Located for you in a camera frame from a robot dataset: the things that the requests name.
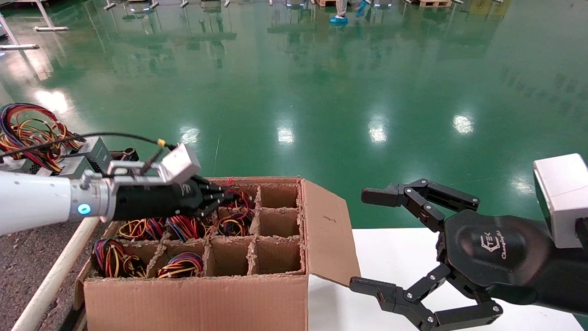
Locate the white table leg frame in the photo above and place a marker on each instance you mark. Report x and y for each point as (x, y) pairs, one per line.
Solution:
(18, 46)
(50, 28)

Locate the small grey power supply case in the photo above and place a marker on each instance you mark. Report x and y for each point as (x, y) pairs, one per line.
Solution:
(94, 149)

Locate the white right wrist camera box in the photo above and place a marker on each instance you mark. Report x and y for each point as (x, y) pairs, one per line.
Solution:
(560, 197)

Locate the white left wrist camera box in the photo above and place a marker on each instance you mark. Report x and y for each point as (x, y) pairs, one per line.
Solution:
(181, 163)

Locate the person with blue shoe covers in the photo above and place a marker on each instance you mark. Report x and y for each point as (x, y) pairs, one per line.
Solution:
(338, 19)

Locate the plain grey power supply case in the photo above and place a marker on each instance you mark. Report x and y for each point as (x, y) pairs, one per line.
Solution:
(30, 168)

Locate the cardboard divider grid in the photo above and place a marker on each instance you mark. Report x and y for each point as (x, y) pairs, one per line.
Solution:
(278, 225)

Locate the white machine base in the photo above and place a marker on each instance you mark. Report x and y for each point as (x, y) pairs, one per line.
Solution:
(138, 7)

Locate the white pipe rail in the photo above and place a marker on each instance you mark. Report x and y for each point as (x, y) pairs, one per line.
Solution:
(55, 276)

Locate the grey power supply unit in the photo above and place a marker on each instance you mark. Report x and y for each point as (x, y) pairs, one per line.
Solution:
(78, 166)

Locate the black pipe end clamp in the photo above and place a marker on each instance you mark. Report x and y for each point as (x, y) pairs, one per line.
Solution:
(130, 153)

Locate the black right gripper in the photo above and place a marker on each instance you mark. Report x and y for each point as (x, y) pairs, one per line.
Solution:
(496, 253)

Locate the brown cardboard box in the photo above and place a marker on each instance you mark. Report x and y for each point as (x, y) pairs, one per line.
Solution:
(206, 303)

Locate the silver camera bracket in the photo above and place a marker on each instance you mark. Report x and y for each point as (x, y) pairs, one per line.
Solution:
(120, 169)

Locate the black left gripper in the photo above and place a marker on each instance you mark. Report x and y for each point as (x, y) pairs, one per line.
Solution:
(156, 200)

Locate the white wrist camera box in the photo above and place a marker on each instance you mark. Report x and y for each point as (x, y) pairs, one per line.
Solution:
(181, 163)
(560, 197)

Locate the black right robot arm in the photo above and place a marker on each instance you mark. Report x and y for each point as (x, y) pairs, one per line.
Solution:
(569, 280)

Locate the wooden pallet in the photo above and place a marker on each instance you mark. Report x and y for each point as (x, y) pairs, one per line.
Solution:
(432, 3)
(324, 2)

